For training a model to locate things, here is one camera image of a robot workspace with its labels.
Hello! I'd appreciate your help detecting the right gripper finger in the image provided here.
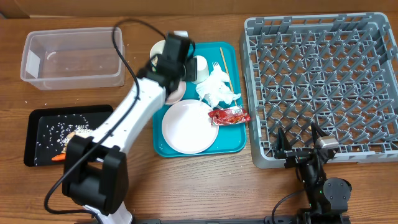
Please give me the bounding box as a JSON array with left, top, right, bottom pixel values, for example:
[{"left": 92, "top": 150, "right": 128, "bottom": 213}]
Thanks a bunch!
[
  {"left": 310, "top": 122, "right": 327, "bottom": 144},
  {"left": 276, "top": 128, "right": 292, "bottom": 152}
]

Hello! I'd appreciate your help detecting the white bowl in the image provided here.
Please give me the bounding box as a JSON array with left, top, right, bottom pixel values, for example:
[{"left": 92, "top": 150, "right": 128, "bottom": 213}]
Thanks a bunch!
[{"left": 150, "top": 40, "right": 165, "bottom": 65}]

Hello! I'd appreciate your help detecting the white plastic cup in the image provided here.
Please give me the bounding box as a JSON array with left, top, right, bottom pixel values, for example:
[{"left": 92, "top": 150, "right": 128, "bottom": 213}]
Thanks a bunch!
[{"left": 193, "top": 55, "right": 209, "bottom": 84}]

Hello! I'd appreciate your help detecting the white napkin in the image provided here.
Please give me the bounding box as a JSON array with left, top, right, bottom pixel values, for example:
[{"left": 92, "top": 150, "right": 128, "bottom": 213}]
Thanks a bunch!
[{"left": 196, "top": 70, "right": 241, "bottom": 108}]

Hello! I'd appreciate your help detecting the red snack wrapper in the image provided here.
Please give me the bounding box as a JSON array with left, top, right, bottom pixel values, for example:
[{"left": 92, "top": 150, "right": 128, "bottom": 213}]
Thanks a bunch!
[{"left": 208, "top": 106, "right": 251, "bottom": 126}]

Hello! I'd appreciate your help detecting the orange carrot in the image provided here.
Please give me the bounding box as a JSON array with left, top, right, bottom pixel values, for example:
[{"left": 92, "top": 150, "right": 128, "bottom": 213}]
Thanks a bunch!
[{"left": 52, "top": 153, "right": 66, "bottom": 161}]

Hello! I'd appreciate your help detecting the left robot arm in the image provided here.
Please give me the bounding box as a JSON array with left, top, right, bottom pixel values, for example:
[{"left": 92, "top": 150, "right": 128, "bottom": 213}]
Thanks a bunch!
[{"left": 62, "top": 31, "right": 196, "bottom": 223}]

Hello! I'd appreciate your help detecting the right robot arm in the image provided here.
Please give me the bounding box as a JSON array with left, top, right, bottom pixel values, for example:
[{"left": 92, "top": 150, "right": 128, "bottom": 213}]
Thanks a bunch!
[{"left": 265, "top": 123, "right": 352, "bottom": 224}]

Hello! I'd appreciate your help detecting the grey dishwasher rack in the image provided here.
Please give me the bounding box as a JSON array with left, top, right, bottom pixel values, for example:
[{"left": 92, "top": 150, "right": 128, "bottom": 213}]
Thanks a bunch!
[{"left": 240, "top": 12, "right": 397, "bottom": 169}]

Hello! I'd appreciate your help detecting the white plastic fork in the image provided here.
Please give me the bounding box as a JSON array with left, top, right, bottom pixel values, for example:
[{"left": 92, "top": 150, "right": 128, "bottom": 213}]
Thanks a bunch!
[{"left": 212, "top": 62, "right": 221, "bottom": 70}]

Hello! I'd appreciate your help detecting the teal serving tray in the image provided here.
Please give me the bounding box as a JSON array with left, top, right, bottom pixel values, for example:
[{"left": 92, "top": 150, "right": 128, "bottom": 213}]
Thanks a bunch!
[{"left": 152, "top": 42, "right": 247, "bottom": 157}]

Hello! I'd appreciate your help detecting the wooden chopstick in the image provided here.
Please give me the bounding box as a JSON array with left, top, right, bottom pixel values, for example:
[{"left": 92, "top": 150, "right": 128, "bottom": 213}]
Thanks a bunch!
[{"left": 220, "top": 44, "right": 241, "bottom": 94}]

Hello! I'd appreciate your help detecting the white round plate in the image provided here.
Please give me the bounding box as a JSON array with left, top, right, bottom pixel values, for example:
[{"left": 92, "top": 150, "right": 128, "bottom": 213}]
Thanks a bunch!
[{"left": 162, "top": 100, "right": 219, "bottom": 154}]

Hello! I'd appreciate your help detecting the clear plastic bin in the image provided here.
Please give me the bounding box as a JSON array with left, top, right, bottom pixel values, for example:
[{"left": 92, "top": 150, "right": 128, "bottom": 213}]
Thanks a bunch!
[{"left": 20, "top": 27, "right": 125, "bottom": 90}]

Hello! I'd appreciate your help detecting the peanuts and rice pile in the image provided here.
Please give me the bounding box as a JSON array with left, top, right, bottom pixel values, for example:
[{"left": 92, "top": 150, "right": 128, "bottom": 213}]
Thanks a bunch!
[{"left": 34, "top": 114, "right": 93, "bottom": 166}]

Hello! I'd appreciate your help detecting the black tray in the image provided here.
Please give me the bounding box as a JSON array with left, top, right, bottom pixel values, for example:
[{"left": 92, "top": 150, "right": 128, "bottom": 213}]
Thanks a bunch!
[{"left": 24, "top": 105, "right": 113, "bottom": 167}]

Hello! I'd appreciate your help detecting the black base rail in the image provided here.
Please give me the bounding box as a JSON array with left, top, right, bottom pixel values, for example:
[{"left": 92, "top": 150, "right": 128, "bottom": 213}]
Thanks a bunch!
[{"left": 133, "top": 215, "right": 302, "bottom": 224}]

